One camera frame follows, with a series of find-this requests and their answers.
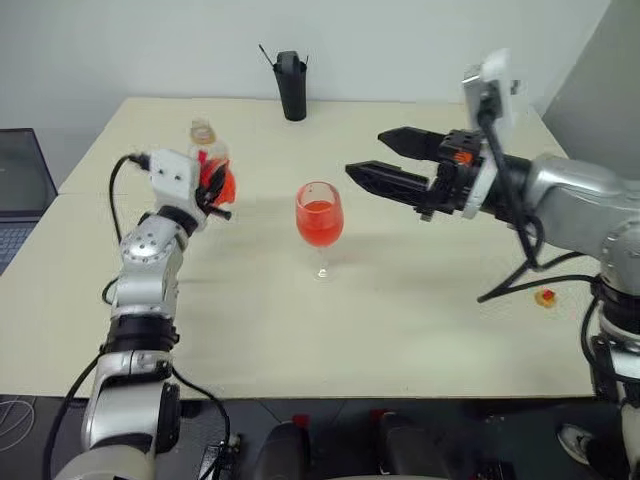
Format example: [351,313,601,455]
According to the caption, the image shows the grey white shoe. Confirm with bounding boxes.
[556,423,599,467]

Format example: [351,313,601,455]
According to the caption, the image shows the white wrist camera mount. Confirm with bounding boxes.
[148,148,209,222]
[460,48,517,221]

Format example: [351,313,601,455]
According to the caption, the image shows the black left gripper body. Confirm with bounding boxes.
[193,182,234,222]

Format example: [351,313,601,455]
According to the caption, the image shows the tall black cup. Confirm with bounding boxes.
[273,66,308,122]

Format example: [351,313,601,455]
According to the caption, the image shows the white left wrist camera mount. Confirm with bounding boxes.
[148,148,209,222]

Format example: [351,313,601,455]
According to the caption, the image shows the wine glass with red drink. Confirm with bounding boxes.
[294,182,345,282]

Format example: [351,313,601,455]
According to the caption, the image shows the dark rounded shape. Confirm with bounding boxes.
[370,409,442,480]
[259,413,312,480]

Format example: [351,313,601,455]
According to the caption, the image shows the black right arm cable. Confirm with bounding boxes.
[474,94,601,304]

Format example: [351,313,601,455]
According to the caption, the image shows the black rounded tool in cup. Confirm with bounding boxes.
[274,49,302,74]

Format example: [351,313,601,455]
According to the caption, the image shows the clear bottle with red drink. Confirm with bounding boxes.
[187,117,240,206]

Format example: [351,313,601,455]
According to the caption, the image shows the thin white cable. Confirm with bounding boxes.
[0,398,37,432]

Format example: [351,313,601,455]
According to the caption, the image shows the dark grey laptop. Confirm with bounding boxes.
[0,128,59,276]

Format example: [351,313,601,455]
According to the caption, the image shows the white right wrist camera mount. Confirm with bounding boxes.
[460,48,517,221]

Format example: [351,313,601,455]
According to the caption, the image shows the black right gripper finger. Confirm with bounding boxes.
[377,126,447,162]
[345,160,437,209]

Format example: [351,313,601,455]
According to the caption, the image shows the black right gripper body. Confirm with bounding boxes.
[412,128,489,224]

